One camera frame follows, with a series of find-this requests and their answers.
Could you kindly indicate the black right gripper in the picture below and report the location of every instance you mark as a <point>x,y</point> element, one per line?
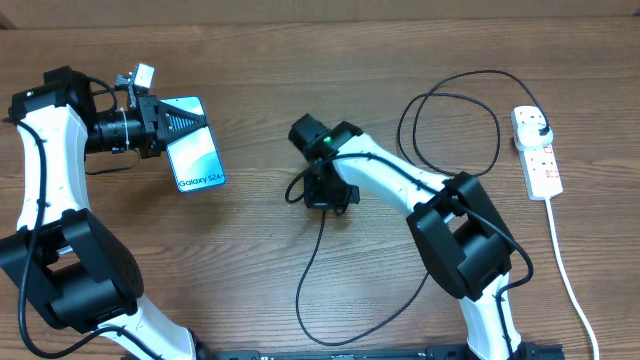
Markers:
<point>318,200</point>

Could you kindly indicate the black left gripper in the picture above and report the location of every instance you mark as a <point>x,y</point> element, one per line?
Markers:
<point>157,117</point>

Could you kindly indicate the black Samsung Galaxy smartphone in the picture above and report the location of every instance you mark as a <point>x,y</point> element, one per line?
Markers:
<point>195,161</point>

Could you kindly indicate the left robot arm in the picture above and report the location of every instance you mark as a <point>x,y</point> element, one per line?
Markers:
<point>66,264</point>

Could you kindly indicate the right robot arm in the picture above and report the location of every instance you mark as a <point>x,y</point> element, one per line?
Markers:
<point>461,238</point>

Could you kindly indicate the white USB charger plug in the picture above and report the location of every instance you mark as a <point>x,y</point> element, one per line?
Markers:
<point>528,137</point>

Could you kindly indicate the white power strip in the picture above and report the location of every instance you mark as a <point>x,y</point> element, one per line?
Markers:
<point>539,166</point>

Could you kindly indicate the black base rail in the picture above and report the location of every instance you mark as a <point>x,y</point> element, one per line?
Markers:
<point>526,351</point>

